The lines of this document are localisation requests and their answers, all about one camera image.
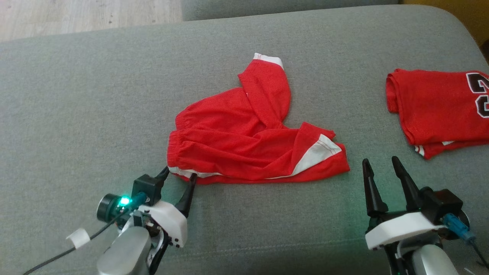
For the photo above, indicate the small grey sofa cushion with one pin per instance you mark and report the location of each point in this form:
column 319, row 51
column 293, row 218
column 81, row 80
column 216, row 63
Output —
column 286, row 7

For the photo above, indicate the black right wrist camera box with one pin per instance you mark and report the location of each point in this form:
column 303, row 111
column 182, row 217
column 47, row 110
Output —
column 443, row 202

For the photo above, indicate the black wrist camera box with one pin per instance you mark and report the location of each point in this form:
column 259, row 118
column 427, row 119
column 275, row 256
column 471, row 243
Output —
column 147, row 189
column 443, row 202

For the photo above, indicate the red basketball jersey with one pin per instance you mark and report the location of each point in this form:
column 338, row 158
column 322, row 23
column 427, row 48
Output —
column 435, row 107

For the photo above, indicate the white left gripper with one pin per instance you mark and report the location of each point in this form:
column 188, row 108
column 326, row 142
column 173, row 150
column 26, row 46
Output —
column 172, row 221

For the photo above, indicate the red white-trimmed shorts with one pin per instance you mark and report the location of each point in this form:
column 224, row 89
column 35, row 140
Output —
column 237, row 145

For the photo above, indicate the large grey sofa seat cushion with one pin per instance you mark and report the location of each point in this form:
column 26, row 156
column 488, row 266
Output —
column 95, row 114

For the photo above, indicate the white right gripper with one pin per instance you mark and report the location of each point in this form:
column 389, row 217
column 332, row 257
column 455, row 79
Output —
column 401, row 229

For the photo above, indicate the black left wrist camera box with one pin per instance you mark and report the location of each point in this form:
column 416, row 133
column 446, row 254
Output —
column 147, row 189

